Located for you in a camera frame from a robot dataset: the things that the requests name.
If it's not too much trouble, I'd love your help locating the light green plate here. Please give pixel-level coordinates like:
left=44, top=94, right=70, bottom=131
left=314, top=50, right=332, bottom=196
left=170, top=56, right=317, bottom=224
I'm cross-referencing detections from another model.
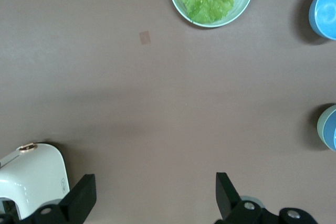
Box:
left=168, top=0, right=256, bottom=29

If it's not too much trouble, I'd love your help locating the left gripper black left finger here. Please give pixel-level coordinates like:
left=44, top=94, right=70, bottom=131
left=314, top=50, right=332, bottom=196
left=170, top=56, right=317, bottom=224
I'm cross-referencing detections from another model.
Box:
left=31, top=173, right=97, bottom=224

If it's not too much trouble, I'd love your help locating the green bowl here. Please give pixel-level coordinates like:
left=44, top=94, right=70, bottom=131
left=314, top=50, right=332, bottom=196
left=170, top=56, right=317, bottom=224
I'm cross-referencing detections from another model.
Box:
left=316, top=104, right=336, bottom=145

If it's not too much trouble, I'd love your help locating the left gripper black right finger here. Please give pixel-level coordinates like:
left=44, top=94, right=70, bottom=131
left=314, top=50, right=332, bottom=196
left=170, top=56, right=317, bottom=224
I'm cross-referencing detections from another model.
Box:
left=214, top=172, right=264, bottom=224

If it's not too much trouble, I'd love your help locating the white toaster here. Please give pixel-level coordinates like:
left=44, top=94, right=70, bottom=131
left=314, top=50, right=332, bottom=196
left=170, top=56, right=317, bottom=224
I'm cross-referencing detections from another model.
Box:
left=0, top=142, right=71, bottom=221

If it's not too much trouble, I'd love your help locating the blue bowl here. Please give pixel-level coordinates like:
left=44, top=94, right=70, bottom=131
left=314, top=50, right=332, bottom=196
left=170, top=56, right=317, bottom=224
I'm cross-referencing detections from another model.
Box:
left=309, top=0, right=336, bottom=41
left=323, top=108, right=336, bottom=153

